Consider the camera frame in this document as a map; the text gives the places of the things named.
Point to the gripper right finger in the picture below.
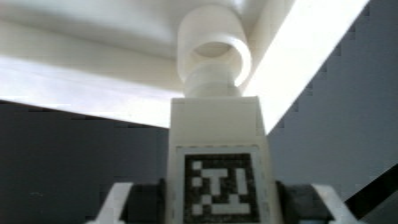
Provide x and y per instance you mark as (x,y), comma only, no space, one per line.
(311,205)

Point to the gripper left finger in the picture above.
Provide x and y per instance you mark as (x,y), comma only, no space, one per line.
(131,204)

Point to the white leg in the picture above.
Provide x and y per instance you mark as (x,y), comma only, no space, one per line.
(220,185)

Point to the white square tabletop part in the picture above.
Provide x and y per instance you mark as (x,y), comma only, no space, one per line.
(87,52)

